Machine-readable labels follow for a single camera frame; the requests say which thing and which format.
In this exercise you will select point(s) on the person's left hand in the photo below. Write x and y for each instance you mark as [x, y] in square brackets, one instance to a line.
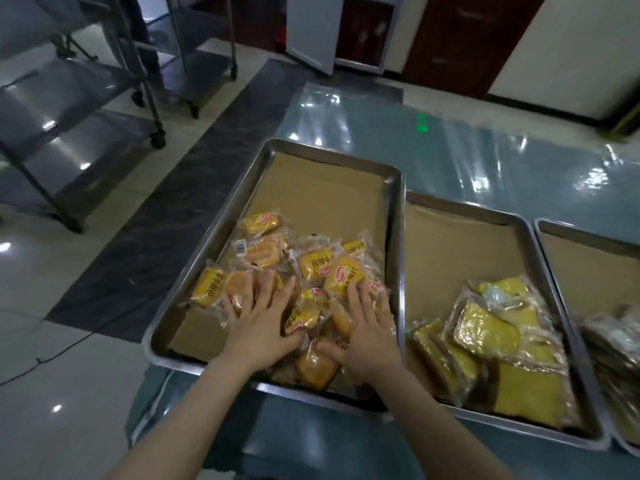
[260, 334]

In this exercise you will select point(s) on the person's right hand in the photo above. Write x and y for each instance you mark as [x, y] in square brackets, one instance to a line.
[370, 349]

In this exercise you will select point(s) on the pile of small bun packets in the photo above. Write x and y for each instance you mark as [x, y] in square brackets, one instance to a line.
[315, 264]

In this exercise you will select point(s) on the yellow cake slice packets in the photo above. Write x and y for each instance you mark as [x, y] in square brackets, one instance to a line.
[490, 329]

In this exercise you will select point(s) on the steel tray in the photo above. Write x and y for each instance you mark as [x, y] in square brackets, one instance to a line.
[240, 194]
[575, 232]
[540, 254]

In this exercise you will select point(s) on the pile of brown cake packets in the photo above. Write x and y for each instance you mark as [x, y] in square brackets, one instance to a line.
[615, 344]

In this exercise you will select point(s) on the person's right forearm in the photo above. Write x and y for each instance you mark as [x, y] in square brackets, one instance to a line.
[440, 434]

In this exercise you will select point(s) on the person's left forearm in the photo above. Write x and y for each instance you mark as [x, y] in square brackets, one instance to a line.
[185, 429]

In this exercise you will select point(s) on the brown paper tray liner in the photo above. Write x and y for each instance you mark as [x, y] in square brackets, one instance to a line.
[325, 189]
[450, 244]
[590, 274]

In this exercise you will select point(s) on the plastic covered teal tablecloth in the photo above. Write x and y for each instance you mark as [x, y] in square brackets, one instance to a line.
[475, 159]

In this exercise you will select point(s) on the white framed door leaf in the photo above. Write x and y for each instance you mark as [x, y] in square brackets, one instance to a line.
[315, 29]

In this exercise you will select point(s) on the dark wooden door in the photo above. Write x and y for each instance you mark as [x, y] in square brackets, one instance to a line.
[465, 44]

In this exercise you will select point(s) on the aluminium framed glass door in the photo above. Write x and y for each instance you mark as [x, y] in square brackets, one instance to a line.
[365, 29]

